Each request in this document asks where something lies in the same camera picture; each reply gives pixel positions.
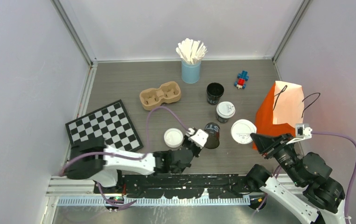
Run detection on blue red toy blocks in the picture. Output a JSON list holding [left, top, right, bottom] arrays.
[[234, 70, 249, 89]]

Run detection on white plastic cup lid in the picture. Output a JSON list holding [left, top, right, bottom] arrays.
[[216, 101, 236, 119]]

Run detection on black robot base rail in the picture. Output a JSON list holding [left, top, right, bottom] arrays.
[[94, 173, 271, 199]]

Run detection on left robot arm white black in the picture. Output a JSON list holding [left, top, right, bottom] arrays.
[[61, 135, 207, 193]]

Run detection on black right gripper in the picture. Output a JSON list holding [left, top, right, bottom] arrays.
[[249, 131, 304, 184]]

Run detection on brown cardboard cup carrier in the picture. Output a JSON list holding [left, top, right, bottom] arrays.
[[139, 81, 182, 111]]

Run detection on stack of white lids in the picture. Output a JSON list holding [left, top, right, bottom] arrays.
[[164, 128, 184, 148]]

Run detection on black white checkerboard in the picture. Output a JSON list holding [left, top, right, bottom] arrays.
[[65, 99, 144, 152]]

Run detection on black paper coffee cup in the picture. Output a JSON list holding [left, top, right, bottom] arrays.
[[216, 114, 232, 123]]

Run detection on blue cylindrical holder cup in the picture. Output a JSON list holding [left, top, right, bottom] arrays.
[[181, 60, 201, 84]]

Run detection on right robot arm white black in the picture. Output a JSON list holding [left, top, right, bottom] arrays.
[[245, 133, 346, 224]]

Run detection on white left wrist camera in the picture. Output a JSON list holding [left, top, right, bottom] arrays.
[[186, 127, 209, 149]]

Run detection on orange paper takeout bag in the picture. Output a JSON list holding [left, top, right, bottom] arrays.
[[255, 81, 305, 136]]

